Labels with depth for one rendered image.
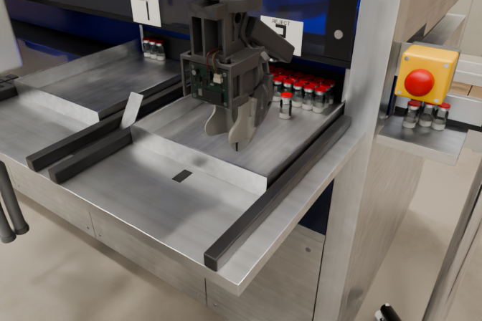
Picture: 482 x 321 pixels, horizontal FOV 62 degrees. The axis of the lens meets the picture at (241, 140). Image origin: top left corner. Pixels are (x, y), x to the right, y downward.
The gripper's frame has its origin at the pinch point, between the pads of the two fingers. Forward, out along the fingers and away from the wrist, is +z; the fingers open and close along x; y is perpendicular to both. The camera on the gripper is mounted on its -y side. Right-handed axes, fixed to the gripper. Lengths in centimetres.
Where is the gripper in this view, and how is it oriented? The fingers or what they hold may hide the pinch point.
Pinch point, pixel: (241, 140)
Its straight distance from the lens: 56.0
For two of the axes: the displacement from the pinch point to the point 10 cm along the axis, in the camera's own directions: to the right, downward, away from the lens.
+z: 0.0, 8.6, 5.2
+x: 8.3, 2.9, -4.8
